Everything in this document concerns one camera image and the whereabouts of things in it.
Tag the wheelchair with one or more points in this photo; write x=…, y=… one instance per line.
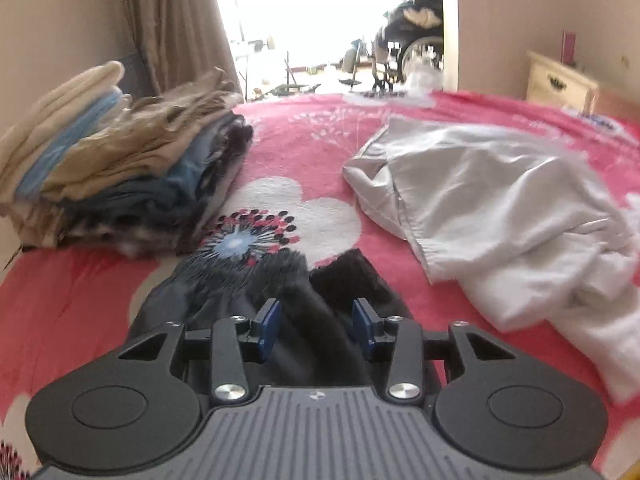
x=410, y=35

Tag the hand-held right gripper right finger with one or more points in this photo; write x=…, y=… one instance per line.
x=362, y=327

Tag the black pants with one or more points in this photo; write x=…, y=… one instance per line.
x=312, y=340

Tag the cream nightstand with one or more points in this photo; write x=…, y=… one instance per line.
x=555, y=85

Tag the beige curtain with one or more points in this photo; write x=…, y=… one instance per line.
x=175, y=20

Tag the stack of beige folded clothes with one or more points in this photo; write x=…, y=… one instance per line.
x=150, y=160

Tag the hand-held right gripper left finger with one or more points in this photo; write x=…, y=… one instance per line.
x=270, y=330

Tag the pink floral blanket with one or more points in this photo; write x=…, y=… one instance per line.
x=300, y=135

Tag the light grey garment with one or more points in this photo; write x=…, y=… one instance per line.
x=500, y=200

